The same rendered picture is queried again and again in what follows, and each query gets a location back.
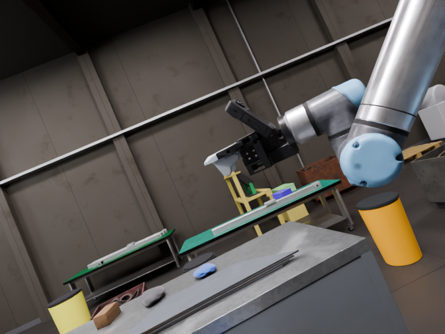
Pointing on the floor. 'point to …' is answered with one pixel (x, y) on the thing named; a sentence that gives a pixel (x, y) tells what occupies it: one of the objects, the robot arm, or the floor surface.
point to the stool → (198, 261)
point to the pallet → (419, 150)
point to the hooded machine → (434, 112)
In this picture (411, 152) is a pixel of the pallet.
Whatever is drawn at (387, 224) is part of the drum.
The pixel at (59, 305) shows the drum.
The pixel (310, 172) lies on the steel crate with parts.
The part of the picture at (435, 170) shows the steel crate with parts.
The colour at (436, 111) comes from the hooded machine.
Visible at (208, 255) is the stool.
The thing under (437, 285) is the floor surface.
